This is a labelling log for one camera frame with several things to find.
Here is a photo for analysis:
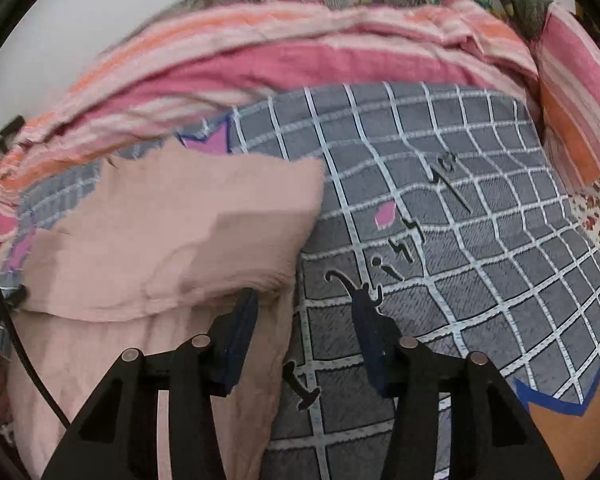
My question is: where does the pink striped pillow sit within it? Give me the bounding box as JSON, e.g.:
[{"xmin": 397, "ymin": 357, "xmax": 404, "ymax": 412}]
[{"xmin": 532, "ymin": 3, "xmax": 600, "ymax": 192}]

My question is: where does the pink knitted sweater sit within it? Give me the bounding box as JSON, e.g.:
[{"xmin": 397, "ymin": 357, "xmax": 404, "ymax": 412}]
[{"xmin": 16, "ymin": 140, "xmax": 324, "ymax": 479}]

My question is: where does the grey checked bed sheet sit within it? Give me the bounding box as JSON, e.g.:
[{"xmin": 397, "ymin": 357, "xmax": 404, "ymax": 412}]
[{"xmin": 0, "ymin": 82, "xmax": 600, "ymax": 479}]

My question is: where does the pink orange striped quilt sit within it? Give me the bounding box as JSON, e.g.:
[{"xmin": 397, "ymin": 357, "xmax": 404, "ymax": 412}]
[{"xmin": 0, "ymin": 0, "xmax": 539, "ymax": 240}]

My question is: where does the dark wooden headboard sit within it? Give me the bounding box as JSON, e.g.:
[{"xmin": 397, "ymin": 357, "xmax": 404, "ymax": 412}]
[{"xmin": 0, "ymin": 115, "xmax": 26, "ymax": 159}]

